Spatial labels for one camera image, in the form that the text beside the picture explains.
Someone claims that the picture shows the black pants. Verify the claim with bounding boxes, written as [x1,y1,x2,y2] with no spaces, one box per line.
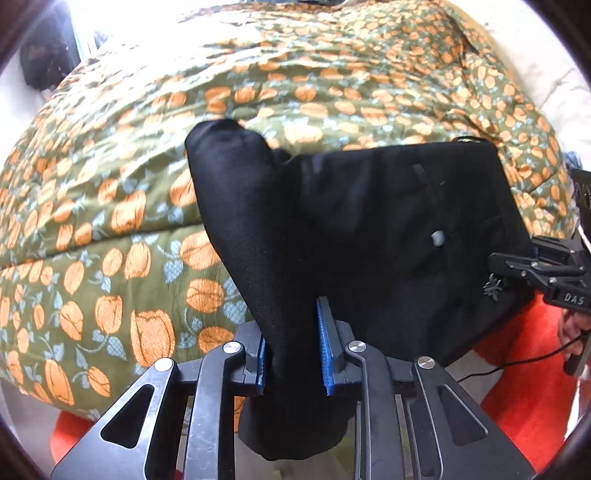
[185,119,539,462]

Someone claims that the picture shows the person's orange fleece clothing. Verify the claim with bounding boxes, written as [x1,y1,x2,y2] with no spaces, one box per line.
[50,293,583,474]

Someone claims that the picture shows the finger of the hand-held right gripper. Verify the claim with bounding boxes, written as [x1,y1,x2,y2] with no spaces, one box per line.
[531,236,585,267]
[488,252,587,292]

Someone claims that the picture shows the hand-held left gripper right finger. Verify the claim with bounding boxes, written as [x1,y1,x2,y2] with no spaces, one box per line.
[316,296,536,480]

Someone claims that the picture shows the dark bag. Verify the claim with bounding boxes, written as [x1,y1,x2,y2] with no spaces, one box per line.
[18,30,81,93]

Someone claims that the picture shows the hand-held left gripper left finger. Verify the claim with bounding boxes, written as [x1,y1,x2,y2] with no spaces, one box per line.
[50,320,269,480]

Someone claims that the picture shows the green floral blanket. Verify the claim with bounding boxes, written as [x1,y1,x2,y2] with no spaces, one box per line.
[0,0,578,421]

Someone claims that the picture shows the person's right hand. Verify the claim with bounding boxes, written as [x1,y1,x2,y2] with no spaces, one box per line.
[558,310,589,358]

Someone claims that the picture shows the white quilted cloth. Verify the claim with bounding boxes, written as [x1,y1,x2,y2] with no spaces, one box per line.
[478,0,591,155]

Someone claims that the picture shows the thin black cable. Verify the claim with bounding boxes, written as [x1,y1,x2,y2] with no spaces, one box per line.
[456,330,591,383]

